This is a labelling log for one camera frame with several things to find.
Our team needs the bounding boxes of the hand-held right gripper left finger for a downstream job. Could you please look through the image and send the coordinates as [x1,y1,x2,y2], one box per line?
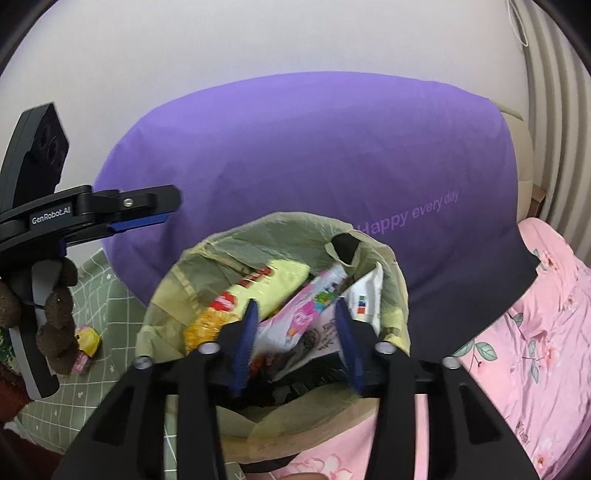
[62,299,259,480]

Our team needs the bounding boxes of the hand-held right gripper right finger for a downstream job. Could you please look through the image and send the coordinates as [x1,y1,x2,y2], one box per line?
[333,298,541,480]

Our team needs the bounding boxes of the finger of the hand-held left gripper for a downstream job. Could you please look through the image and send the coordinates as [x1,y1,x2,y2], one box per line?
[90,185,182,234]

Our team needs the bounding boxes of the pink cartoon wrapper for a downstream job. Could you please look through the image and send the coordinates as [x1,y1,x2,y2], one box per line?
[252,267,349,370]

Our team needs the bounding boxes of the yellow-green plastic bag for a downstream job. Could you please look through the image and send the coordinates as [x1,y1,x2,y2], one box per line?
[136,211,411,464]

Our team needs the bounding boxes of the person's left hand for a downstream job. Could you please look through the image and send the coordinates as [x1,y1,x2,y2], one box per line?
[0,256,79,374]

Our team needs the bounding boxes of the black printed white wrapper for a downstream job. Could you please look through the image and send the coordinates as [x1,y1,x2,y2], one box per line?
[272,314,345,381]

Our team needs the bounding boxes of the white packet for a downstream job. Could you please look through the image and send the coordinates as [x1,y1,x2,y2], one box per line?
[344,262,385,335]

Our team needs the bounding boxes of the pale yellow chip packet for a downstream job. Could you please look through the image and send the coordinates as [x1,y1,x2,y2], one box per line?
[184,260,311,356]

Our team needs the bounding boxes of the green checked blanket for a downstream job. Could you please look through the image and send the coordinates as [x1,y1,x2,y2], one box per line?
[14,247,185,480]

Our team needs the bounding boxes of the small yellow pink wrapper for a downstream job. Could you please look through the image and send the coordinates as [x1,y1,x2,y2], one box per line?
[71,324,102,374]

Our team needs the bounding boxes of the purple pillow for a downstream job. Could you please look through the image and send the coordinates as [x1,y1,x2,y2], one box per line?
[95,71,541,361]

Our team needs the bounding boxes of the pink floral bedsheet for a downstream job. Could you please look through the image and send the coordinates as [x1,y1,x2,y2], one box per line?
[245,217,591,480]

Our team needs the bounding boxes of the beige pleated curtain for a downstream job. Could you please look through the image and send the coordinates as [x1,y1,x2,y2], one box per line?
[508,0,591,259]

